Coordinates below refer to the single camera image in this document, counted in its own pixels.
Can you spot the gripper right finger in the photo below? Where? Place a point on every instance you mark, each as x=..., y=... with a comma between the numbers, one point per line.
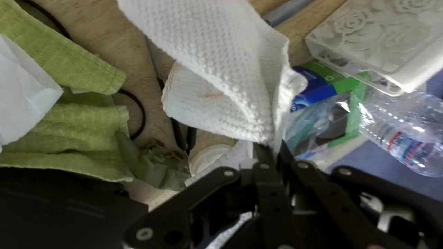
x=346, y=211

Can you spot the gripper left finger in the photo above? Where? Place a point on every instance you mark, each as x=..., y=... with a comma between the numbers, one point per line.
x=187, y=207

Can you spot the white paper towel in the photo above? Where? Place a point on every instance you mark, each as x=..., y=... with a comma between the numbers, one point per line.
x=221, y=62

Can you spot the white rose-patterned box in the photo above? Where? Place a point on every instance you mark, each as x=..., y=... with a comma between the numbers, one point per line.
x=380, y=41

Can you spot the clear plastic bag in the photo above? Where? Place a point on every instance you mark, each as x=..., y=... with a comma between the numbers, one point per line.
x=311, y=128

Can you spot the clear plastic bottle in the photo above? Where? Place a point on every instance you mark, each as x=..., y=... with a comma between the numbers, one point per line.
x=405, y=135

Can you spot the green cloth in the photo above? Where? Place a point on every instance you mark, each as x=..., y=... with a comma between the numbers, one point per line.
x=69, y=128

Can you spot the white plastic bag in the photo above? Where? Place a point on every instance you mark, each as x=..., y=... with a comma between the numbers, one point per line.
x=20, y=97

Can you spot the grey bar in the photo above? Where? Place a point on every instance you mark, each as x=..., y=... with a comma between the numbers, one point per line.
x=287, y=12

